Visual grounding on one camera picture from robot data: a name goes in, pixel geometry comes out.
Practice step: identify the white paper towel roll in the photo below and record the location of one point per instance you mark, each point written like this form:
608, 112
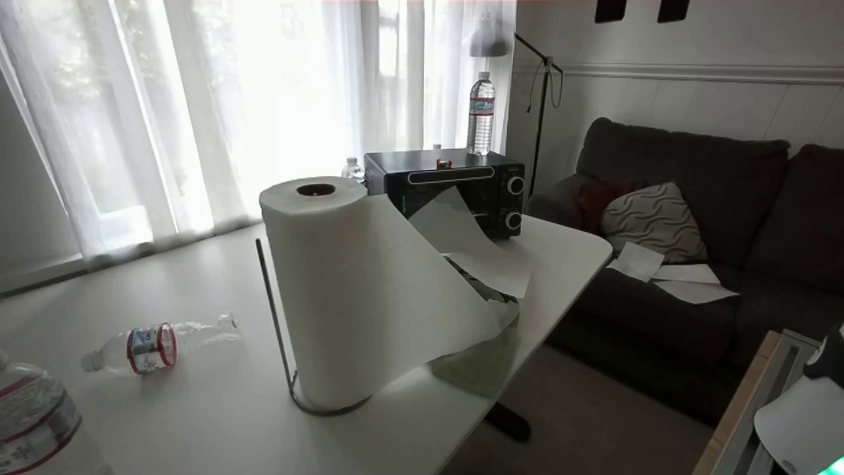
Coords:
366, 291

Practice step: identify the black toaster oven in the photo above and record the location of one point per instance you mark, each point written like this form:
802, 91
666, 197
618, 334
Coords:
488, 184

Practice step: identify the small water bottle behind oven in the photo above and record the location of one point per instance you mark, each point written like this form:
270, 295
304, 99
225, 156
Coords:
351, 170

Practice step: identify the upright clear water bottle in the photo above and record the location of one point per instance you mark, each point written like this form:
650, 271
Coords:
481, 114

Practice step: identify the dark red cushion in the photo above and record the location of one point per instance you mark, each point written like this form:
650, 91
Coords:
591, 201

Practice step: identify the black table leg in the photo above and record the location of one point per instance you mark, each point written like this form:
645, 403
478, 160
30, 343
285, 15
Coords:
509, 422

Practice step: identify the black floor lamp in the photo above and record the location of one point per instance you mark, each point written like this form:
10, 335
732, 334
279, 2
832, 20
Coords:
539, 99

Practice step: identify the patterned beige cushion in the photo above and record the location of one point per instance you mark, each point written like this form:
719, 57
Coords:
655, 217

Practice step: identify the white papers on sofa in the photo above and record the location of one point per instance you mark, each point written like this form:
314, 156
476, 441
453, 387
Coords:
688, 284

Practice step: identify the dark grey sofa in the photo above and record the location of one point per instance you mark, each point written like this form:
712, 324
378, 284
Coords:
763, 217

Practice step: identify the lying clear water bottle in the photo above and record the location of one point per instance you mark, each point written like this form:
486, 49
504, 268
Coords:
150, 350

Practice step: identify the white sheer curtain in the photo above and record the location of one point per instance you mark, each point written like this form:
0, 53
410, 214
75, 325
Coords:
165, 119

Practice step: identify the near water bottle red label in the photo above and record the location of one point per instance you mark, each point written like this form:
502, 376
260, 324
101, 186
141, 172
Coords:
39, 426

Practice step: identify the wire paper towel holder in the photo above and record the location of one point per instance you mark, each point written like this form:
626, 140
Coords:
290, 376

